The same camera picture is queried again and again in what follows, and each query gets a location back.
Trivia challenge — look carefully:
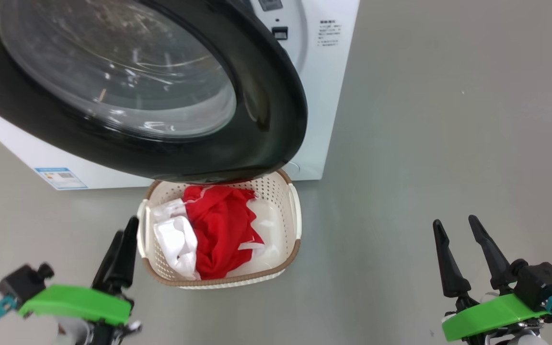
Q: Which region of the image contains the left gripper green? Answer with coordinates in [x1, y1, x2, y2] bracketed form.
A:
[17, 216, 142, 345]

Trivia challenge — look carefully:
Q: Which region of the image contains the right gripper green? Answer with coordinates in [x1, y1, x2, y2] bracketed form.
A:
[432, 215, 552, 345]

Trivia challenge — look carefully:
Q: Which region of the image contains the white garment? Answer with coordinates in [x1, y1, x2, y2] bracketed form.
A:
[151, 198, 201, 282]

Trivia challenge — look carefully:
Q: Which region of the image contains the red sports jersey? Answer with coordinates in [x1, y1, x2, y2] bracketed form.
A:
[182, 185, 266, 281]

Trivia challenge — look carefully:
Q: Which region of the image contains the black round glass washer door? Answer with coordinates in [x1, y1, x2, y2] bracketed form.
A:
[0, 0, 309, 184]

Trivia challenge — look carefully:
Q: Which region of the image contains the cream perforated laundry basket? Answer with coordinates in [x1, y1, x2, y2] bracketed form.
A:
[136, 169, 302, 290]

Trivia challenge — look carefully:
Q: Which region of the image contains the white front-load washing machine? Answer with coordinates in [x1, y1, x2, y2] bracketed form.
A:
[0, 0, 361, 191]

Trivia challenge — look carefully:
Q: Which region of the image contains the blue energy label sticker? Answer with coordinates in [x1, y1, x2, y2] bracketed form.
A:
[34, 166, 88, 191]

